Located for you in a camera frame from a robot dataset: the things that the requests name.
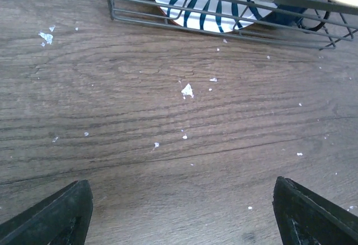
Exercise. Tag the grey wire dish rack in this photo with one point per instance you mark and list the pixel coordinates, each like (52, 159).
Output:
(317, 24)

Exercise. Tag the dark blue mug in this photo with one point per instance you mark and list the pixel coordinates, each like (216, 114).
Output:
(283, 19)

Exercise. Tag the white blue striped plate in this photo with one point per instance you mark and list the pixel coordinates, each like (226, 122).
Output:
(212, 15)

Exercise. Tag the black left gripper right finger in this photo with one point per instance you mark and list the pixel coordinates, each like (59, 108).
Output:
(304, 217)

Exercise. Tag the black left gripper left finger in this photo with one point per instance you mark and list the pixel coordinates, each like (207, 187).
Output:
(62, 218)

